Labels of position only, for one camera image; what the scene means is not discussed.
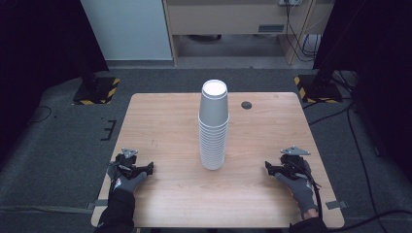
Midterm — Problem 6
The black hazard-striped stand base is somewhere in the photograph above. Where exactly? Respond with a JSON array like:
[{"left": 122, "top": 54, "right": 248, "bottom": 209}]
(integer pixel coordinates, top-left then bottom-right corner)
[
  {"left": 293, "top": 69, "right": 344, "bottom": 105},
  {"left": 72, "top": 71, "right": 120, "bottom": 106}
]

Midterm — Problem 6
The black curtain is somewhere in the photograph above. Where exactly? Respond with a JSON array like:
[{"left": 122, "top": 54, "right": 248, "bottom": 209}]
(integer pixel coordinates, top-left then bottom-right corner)
[
  {"left": 0, "top": 0, "right": 110, "bottom": 163},
  {"left": 313, "top": 0, "right": 412, "bottom": 183}
]

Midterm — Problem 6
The long black floor cable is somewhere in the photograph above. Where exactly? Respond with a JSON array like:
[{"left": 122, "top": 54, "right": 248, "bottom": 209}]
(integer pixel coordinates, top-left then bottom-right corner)
[{"left": 307, "top": 72, "right": 381, "bottom": 233}]

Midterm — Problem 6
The grey tape strip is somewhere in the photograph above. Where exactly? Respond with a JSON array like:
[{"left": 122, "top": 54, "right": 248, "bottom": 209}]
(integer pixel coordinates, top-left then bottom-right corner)
[
  {"left": 325, "top": 200, "right": 348, "bottom": 211},
  {"left": 86, "top": 199, "right": 109, "bottom": 210}
]

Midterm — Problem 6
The single white paper cup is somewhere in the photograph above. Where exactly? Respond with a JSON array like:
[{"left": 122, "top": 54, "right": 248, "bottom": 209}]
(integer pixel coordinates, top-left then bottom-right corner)
[{"left": 198, "top": 79, "right": 230, "bottom": 128}]

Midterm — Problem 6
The black cable bundle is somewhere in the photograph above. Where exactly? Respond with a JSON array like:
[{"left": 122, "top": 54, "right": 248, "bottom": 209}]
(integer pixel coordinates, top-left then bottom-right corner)
[{"left": 284, "top": 0, "right": 323, "bottom": 63}]

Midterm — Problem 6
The person's right hand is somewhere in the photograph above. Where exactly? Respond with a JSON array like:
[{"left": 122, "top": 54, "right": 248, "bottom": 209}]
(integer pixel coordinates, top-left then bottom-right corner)
[{"left": 274, "top": 172, "right": 319, "bottom": 220}]

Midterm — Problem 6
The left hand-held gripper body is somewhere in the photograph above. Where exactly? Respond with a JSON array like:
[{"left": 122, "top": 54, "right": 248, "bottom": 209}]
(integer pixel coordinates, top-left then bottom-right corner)
[{"left": 114, "top": 148, "right": 141, "bottom": 180}]

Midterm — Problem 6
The thin black floor cable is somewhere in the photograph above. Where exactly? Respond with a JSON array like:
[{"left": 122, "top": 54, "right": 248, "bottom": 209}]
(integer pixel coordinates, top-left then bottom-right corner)
[{"left": 26, "top": 105, "right": 52, "bottom": 126}]

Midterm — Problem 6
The light wooden desk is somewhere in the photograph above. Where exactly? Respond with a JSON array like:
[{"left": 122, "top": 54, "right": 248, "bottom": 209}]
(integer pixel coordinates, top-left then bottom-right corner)
[{"left": 162, "top": 0, "right": 335, "bottom": 66}]

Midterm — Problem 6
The white panel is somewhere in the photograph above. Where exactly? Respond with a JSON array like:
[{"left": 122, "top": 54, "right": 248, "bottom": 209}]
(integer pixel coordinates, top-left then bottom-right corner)
[{"left": 80, "top": 0, "right": 173, "bottom": 61}]

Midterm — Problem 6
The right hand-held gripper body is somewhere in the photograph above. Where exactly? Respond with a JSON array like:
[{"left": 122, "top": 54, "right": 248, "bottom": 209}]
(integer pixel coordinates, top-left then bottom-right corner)
[{"left": 279, "top": 146, "right": 313, "bottom": 181}]

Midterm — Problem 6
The person's left hand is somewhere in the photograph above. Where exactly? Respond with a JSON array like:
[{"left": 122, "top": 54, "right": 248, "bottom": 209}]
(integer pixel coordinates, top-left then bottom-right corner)
[{"left": 107, "top": 162, "right": 149, "bottom": 195}]

